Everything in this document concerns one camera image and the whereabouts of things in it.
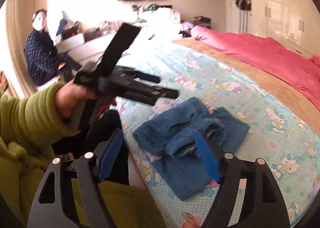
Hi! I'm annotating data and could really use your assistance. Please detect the blue denim pants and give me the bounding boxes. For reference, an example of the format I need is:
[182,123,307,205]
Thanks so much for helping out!
[133,97,249,201]

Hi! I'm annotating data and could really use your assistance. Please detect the green sleeve left forearm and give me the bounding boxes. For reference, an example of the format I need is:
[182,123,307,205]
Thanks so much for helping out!
[1,82,77,169]

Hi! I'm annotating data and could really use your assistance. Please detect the left hand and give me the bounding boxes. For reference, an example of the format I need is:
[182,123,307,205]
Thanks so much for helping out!
[54,78,117,120]

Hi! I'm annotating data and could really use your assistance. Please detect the right hand thumb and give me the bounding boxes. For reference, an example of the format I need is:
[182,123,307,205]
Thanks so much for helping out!
[182,212,200,228]

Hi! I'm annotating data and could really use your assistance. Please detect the white drawer cabinet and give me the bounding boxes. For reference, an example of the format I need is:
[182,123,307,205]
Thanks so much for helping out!
[132,8,182,41]

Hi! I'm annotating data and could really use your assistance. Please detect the seated person in dark sweater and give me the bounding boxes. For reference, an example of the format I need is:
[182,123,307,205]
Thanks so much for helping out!
[24,9,73,87]

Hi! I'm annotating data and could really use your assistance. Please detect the Hello Kitty blue bed sheet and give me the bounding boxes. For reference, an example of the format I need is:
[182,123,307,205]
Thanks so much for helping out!
[118,44,319,227]

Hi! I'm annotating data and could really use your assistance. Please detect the beige plush blanket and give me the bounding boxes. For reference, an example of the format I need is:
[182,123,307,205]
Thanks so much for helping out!
[173,38,320,134]

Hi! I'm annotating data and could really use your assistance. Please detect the white door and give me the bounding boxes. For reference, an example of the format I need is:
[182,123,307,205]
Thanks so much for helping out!
[226,0,252,34]

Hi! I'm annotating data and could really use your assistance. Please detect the pink duvet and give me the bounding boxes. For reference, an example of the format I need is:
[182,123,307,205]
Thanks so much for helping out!
[190,25,320,108]

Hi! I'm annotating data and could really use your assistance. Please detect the white wardrobe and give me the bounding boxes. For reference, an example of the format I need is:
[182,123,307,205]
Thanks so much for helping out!
[251,0,319,56]

